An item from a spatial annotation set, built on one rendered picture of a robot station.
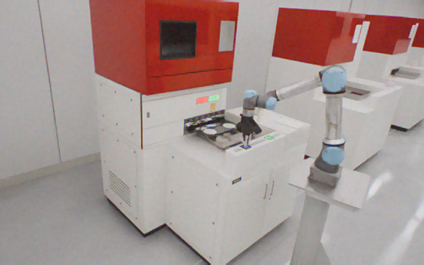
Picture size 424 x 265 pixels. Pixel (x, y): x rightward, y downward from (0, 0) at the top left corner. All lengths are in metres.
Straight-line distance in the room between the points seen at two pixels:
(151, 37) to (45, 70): 1.62
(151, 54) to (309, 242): 1.61
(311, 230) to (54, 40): 2.75
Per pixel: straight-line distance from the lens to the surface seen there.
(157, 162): 2.27
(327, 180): 2.00
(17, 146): 3.46
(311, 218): 2.17
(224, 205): 1.96
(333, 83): 1.68
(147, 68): 1.93
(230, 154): 1.86
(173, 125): 2.23
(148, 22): 1.90
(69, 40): 3.35
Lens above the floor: 1.78
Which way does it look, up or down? 22 degrees down
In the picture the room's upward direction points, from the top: 4 degrees clockwise
